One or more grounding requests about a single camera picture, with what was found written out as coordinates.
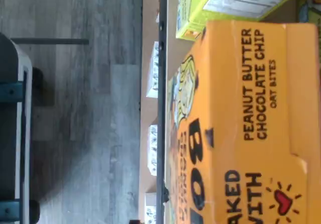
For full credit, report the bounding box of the lime green snack box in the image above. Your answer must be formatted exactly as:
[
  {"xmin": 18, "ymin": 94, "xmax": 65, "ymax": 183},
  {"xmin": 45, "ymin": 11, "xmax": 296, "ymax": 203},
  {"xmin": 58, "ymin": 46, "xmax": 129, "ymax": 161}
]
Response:
[{"xmin": 175, "ymin": 0, "xmax": 312, "ymax": 43}]

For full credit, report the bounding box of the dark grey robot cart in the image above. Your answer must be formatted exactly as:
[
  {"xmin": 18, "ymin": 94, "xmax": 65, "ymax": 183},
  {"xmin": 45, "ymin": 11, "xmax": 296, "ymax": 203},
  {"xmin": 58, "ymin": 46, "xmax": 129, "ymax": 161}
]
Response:
[{"xmin": 0, "ymin": 31, "xmax": 34, "ymax": 224}]

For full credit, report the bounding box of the teal metal frame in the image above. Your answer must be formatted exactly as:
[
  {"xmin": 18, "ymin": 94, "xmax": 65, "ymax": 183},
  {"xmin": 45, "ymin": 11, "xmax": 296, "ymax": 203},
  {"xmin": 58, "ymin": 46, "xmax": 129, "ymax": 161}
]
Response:
[{"xmin": 0, "ymin": 81, "xmax": 27, "ymax": 222}]

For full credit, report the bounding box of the green patterned box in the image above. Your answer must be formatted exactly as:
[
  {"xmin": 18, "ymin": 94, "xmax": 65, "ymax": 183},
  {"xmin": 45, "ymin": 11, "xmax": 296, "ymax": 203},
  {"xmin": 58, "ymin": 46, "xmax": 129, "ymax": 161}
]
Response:
[{"xmin": 295, "ymin": 0, "xmax": 321, "ymax": 32}]

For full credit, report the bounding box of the black metal shelf frame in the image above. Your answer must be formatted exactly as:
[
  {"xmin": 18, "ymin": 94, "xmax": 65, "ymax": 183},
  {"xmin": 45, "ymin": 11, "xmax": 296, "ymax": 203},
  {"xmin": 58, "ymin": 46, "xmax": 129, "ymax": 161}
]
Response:
[{"xmin": 154, "ymin": 0, "xmax": 171, "ymax": 224}]

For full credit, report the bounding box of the orange oat bites box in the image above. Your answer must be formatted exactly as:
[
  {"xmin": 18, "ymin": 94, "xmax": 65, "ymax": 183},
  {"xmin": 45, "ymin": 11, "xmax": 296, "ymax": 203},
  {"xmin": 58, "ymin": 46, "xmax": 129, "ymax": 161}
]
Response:
[{"xmin": 166, "ymin": 20, "xmax": 321, "ymax": 224}]

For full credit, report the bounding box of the white floral print box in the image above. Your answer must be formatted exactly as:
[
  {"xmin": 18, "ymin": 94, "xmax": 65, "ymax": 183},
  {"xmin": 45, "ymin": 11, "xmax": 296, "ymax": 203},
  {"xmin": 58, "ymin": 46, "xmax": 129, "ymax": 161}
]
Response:
[
  {"xmin": 144, "ymin": 192, "xmax": 157, "ymax": 224},
  {"xmin": 146, "ymin": 41, "xmax": 160, "ymax": 99},
  {"xmin": 147, "ymin": 124, "xmax": 158, "ymax": 177}
]

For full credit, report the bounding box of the black cart wheel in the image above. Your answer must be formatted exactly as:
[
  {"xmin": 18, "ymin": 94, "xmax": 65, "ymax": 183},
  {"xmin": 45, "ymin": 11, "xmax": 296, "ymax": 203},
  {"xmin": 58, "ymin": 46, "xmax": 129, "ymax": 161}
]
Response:
[
  {"xmin": 31, "ymin": 66, "xmax": 44, "ymax": 104},
  {"xmin": 28, "ymin": 199, "xmax": 41, "ymax": 224}
]

